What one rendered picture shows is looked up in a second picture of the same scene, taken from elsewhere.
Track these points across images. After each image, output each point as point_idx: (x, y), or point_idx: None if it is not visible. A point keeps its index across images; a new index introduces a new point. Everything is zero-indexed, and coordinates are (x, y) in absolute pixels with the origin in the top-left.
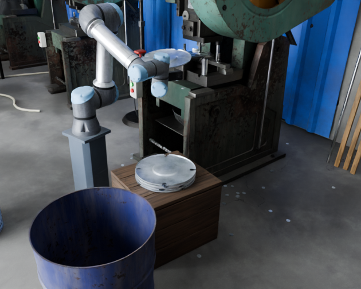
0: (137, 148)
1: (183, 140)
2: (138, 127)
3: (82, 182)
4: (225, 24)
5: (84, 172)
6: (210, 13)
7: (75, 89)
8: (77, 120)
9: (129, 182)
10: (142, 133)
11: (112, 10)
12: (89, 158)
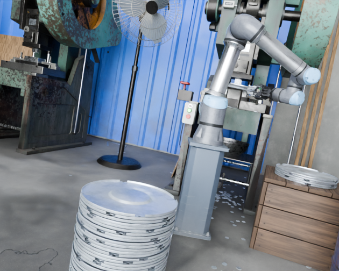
0: (153, 185)
1: (255, 158)
2: (178, 156)
3: (203, 202)
4: (321, 56)
5: (211, 190)
6: (312, 47)
7: (207, 95)
8: (214, 127)
9: (297, 184)
10: (183, 163)
11: None
12: (219, 171)
